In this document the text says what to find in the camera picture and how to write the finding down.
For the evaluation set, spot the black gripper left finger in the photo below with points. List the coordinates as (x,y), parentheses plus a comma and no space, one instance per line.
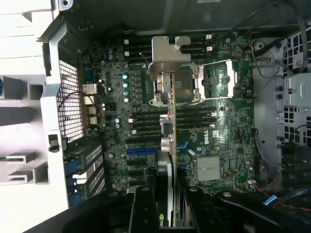
(143,211)

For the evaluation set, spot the CPU socket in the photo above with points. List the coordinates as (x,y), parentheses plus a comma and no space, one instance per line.
(187,85)

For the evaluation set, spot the silver metal disk bay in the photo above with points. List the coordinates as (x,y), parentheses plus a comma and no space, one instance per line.
(298,87)

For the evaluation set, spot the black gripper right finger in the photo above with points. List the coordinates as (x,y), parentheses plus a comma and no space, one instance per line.
(194,211)

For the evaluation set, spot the green motherboard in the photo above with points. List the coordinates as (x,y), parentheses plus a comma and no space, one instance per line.
(218,136)

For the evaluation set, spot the open black PC case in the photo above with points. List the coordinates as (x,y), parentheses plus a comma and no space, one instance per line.
(52,109)

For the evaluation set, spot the silver chipset heatsink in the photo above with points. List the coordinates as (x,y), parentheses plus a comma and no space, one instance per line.
(209,168)

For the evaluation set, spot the metal socket cover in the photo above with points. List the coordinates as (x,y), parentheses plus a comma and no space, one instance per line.
(218,80)

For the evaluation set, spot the blue expansion slot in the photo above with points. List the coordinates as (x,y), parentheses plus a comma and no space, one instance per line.
(139,152)

